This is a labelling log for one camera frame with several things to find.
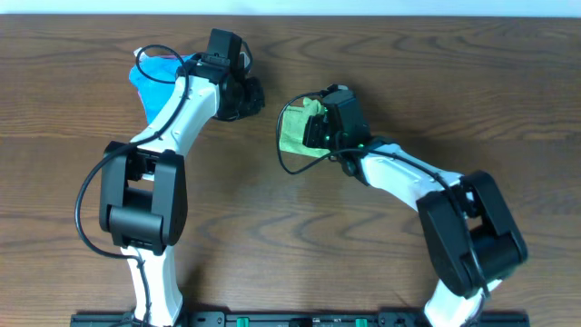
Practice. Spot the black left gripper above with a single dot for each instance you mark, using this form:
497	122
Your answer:
251	97

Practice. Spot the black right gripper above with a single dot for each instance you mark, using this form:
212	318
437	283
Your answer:
311	136

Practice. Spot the light green microfiber cloth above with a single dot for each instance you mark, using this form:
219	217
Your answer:
294	120

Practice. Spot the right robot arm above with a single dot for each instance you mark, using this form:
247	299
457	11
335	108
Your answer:
472	238

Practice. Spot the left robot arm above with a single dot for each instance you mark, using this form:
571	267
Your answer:
143	203

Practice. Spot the folded blue microfiber cloth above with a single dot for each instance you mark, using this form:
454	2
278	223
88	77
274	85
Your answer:
155	94

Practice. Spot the white cloth label tag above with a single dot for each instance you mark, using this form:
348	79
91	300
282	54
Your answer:
140	54

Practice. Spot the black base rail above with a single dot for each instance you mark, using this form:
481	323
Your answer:
397	318

